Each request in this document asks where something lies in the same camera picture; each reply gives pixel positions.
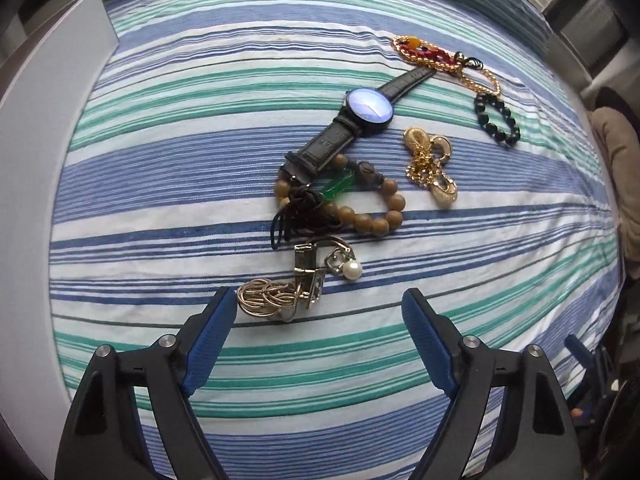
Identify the person's brown clothing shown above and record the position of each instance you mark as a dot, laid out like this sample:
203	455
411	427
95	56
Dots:
620	160

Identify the white cardboard box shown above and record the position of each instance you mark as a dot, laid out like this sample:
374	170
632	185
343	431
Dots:
60	85

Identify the silver metal clasp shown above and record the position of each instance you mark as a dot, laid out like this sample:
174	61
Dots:
305	260

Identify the striped bed sheet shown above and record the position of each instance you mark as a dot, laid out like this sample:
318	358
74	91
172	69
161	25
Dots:
200	160

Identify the pearl brooch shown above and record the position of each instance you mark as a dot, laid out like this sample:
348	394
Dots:
352	270

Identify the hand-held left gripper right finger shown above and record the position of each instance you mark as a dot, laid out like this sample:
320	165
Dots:
425	340

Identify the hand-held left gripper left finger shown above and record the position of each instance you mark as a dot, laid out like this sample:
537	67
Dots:
210	345

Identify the grey air conditioner unit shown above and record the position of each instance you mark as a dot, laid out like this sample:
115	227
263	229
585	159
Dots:
590	25

